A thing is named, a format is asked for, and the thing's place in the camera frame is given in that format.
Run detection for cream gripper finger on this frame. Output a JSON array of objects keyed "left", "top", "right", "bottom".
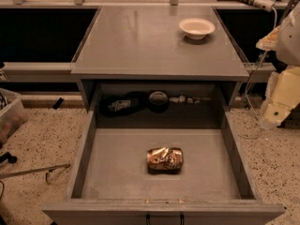
[{"left": 256, "top": 27, "right": 279, "bottom": 52}]

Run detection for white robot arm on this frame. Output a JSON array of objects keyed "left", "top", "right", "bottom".
[{"left": 256, "top": 4, "right": 300, "bottom": 129}]

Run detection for grey counter cabinet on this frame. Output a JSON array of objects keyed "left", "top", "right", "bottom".
[{"left": 72, "top": 5, "right": 248, "bottom": 128}]

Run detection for black bag behind drawer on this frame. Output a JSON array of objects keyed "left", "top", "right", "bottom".
[{"left": 99, "top": 92, "right": 147, "bottom": 117}]

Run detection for open grey top drawer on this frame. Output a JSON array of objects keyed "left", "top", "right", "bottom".
[{"left": 43, "top": 109, "right": 284, "bottom": 225}]

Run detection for white paper bowl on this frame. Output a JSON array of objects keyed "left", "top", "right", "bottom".
[{"left": 179, "top": 18, "right": 216, "bottom": 40}]

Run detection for crumpled white wrappers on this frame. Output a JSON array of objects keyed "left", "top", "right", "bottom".
[{"left": 169, "top": 95, "right": 211, "bottom": 104}]

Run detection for round tape roll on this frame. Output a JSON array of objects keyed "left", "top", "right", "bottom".
[{"left": 148, "top": 91, "right": 169, "bottom": 113}]

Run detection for small black floor block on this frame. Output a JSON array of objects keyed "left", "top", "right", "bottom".
[{"left": 52, "top": 97, "right": 64, "bottom": 110}]

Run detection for metal grabber stick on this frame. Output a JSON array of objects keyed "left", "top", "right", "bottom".
[{"left": 0, "top": 163, "right": 70, "bottom": 185}]

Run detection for clear plastic storage bin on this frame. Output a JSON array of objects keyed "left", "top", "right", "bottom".
[{"left": 0, "top": 88, "right": 28, "bottom": 144}]

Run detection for white cable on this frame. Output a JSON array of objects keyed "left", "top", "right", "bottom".
[{"left": 237, "top": 7, "right": 279, "bottom": 140}]

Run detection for black drawer handle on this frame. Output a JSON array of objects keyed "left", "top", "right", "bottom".
[{"left": 145, "top": 215, "right": 185, "bottom": 225}]

